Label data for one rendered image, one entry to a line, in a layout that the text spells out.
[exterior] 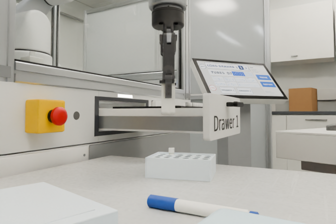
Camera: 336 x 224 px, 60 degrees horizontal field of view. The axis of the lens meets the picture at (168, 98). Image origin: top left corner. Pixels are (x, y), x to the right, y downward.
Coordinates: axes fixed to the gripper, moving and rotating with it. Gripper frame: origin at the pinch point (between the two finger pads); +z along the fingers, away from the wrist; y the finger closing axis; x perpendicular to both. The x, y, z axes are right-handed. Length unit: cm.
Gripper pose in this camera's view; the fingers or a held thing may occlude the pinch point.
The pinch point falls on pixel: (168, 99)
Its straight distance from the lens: 65.8
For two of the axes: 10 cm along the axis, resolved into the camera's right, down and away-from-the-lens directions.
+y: -0.3, 0.5, 10.0
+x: -10.0, 0.0, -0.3
